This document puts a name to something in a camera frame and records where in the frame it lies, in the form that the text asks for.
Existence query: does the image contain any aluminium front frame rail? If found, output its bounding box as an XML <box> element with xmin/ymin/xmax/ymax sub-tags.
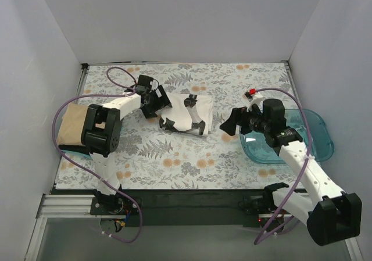
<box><xmin>26</xmin><ymin>190</ymin><xmax>362</xmax><ymax>260</ymax></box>

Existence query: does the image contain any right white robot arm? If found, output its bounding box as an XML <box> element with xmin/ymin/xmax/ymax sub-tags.
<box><xmin>220</xmin><ymin>99</ymin><xmax>362</xmax><ymax>246</ymax></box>

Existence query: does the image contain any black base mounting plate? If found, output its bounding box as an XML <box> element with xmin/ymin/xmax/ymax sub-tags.
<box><xmin>90</xmin><ymin>189</ymin><xmax>274</xmax><ymax>227</ymax></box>

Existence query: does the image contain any folded teal black t shirt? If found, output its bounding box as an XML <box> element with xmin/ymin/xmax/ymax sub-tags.
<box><xmin>57</xmin><ymin>145</ymin><xmax>91</xmax><ymax>158</ymax></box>

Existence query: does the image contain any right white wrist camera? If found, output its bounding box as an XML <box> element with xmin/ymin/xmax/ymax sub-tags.
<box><xmin>244</xmin><ymin>88</ymin><xmax>264</xmax><ymax>111</ymax></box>

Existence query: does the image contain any white t shirt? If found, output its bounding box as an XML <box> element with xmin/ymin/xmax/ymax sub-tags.
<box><xmin>159</xmin><ymin>92</ymin><xmax>213</xmax><ymax>137</ymax></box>

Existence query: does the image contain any folded beige t shirt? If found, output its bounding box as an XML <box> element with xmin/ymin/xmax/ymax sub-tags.
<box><xmin>56</xmin><ymin>103</ymin><xmax>88</xmax><ymax>145</ymax></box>

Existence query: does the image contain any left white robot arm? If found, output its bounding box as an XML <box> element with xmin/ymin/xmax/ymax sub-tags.
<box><xmin>81</xmin><ymin>75</ymin><xmax>171</xmax><ymax>214</ymax></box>

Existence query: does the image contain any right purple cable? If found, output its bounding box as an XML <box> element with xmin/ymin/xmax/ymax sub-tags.
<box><xmin>254</xmin><ymin>87</ymin><xmax>314</xmax><ymax>245</ymax></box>

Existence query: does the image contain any floral patterned table mat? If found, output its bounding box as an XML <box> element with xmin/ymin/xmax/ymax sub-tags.
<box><xmin>53</xmin><ymin>62</ymin><xmax>328</xmax><ymax>190</ymax></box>

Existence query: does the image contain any teal transparent plastic tray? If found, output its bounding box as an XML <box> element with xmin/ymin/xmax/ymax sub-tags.
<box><xmin>238</xmin><ymin>108</ymin><xmax>335</xmax><ymax>165</ymax></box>

